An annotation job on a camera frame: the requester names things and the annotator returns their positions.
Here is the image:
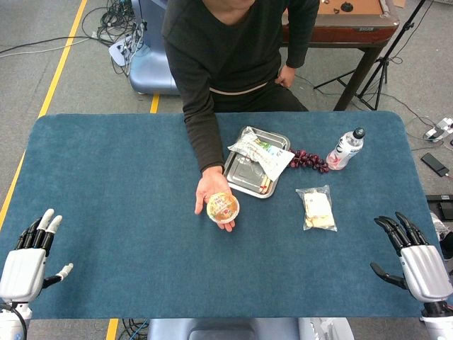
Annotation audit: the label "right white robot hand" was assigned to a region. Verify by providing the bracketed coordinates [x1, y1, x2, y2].
[369, 211, 453, 304]

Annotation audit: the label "person's right hand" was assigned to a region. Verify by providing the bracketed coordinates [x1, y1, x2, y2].
[194, 165, 237, 233]

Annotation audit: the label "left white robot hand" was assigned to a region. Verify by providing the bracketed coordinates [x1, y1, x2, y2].
[0, 208, 74, 304]

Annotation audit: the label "person's left hand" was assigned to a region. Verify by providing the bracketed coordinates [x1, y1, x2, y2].
[274, 65, 297, 89]

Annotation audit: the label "round snack cup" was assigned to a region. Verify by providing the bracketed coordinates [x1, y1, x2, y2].
[206, 191, 241, 223]

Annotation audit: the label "person's right forearm dark sleeve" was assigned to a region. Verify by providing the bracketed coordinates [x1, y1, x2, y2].
[183, 102, 228, 174]

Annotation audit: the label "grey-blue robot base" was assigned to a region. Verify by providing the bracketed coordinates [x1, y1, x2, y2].
[147, 317, 355, 340]

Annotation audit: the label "steel rectangular tray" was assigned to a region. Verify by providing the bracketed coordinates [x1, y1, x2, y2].
[223, 126, 292, 199]

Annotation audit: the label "grey white crumpled object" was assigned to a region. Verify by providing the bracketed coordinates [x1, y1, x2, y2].
[430, 212, 453, 242]

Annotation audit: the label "crinkled clear snack packet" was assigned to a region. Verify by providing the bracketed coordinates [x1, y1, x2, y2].
[227, 126, 270, 167]

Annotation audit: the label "wrapped stick snacks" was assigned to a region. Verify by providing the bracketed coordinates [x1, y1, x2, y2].
[257, 174, 273, 196]

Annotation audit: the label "person's body dark sweater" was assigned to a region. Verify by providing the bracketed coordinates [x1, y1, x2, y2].
[161, 0, 321, 113]

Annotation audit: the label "white packet blue print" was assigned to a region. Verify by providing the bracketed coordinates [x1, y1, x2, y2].
[260, 144, 296, 182]

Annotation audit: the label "black box device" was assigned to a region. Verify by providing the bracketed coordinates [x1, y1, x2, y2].
[425, 193, 453, 220]

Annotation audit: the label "brown pool table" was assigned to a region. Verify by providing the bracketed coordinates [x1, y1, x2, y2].
[281, 0, 401, 112]

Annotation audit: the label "dark red grape bunch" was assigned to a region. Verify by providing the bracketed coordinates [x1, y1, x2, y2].
[288, 148, 331, 174]

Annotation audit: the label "blue table mat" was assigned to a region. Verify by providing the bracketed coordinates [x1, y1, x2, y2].
[0, 111, 443, 319]

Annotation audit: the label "plastic drink bottle black cap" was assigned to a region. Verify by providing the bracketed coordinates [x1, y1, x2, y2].
[326, 127, 367, 171]

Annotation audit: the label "black phone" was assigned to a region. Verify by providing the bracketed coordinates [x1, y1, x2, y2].
[420, 152, 450, 178]

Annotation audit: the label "bagged sandwich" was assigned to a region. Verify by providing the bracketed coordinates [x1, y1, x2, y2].
[295, 184, 338, 232]

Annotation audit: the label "black tripod stand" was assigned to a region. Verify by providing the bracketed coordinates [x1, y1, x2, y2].
[313, 0, 428, 111]

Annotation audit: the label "blue-grey machine base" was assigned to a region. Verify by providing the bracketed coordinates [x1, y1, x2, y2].
[127, 0, 180, 96]

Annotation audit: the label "white power strip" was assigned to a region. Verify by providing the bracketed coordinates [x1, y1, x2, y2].
[108, 36, 144, 68]

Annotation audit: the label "black and blue cables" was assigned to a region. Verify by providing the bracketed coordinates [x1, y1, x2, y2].
[121, 318, 150, 340]

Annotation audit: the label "tangled black cable bundle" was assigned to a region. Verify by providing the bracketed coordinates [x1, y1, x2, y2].
[81, 0, 147, 49]

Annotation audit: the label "long black floor cable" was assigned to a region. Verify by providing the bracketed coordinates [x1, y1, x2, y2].
[0, 35, 98, 56]

